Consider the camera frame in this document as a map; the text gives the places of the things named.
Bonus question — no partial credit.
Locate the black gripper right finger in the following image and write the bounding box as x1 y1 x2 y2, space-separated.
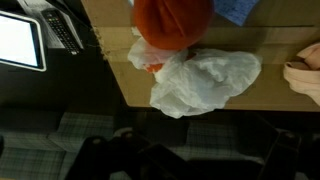
259 129 303 180

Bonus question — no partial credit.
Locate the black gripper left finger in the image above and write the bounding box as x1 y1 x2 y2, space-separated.
64 135 113 180

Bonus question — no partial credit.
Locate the white plastic bag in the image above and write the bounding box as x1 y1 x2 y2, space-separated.
127 36 263 119

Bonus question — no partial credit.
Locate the large cardboard box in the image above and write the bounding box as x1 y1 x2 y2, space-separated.
80 0 320 113

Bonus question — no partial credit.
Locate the green plaid sofa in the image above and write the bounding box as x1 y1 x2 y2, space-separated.
0 111 320 180

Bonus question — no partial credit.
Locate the pink cloth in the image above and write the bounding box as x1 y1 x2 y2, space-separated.
283 42 320 107

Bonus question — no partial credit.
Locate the black TV remote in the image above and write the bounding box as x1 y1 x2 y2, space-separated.
41 9 81 56

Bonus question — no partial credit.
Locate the white framed tablet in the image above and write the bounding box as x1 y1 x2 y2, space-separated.
0 9 48 73

